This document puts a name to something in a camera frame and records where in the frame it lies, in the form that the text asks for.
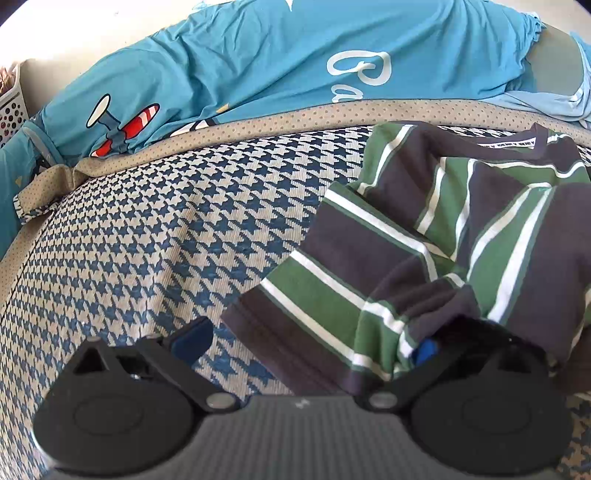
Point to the grey-green foam cushion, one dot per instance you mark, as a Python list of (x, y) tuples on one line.
[(554, 64)]

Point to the green and brown striped t-shirt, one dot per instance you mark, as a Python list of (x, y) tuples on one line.
[(415, 240)]

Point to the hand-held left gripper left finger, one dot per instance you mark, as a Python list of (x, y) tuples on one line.
[(189, 341)]

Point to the white plastic basket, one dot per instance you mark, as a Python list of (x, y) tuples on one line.
[(11, 110)]

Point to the blue houndstooth bed mat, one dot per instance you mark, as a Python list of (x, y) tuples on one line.
[(161, 230)]

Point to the light blue cloth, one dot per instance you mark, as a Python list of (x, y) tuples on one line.
[(554, 104)]

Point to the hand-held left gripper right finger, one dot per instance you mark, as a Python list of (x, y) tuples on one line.
[(427, 351)]

